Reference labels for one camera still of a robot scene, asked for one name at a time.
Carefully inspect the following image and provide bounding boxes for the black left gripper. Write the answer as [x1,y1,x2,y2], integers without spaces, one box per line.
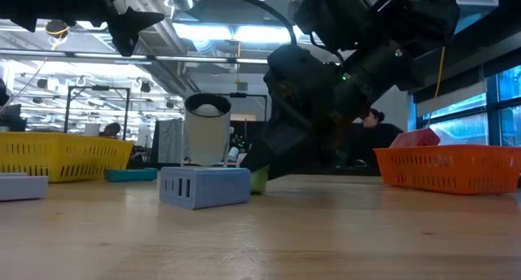
[28,0,166,57]

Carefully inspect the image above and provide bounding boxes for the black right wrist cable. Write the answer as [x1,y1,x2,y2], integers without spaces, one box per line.
[197,0,300,46]

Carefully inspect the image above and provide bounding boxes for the bright ceiling light panel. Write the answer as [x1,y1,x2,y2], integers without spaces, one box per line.
[173,21,296,45]

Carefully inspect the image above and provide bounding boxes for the teal digital clock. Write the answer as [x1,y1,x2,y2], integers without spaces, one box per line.
[103,168,159,183]

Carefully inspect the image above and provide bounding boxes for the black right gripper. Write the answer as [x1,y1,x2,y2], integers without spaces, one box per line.
[239,46,347,179]

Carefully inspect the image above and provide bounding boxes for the yellow plastic basket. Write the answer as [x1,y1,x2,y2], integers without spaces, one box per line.
[0,132,134,184]

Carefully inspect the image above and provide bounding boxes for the yellow hanging cable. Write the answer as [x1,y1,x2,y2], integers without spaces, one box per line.
[434,46,447,100]

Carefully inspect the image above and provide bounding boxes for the black round ceiling device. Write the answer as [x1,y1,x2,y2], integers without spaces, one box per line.
[44,19,71,40]

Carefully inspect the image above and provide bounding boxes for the lavender multiport charger block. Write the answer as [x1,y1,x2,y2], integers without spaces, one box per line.
[159,166,252,211]

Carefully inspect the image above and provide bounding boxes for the long LED light bar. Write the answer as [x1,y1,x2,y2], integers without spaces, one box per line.
[0,47,270,69]

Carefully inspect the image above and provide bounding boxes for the grey curtain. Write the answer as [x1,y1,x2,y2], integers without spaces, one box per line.
[151,117,185,164]

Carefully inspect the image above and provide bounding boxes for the orange plastic basket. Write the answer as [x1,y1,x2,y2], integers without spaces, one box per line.
[373,144,521,196]

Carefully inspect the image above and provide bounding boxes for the black gantry frame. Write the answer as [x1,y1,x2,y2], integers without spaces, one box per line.
[219,91,269,167]
[63,85,132,141]

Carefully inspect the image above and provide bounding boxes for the person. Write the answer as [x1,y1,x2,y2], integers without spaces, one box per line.
[231,135,247,163]
[352,107,404,167]
[100,122,122,138]

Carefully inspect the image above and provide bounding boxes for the black partition panels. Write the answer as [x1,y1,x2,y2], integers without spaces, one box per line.
[230,120,269,167]

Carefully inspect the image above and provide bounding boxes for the black aluminium table frame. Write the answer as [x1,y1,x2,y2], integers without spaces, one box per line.
[113,161,382,177]

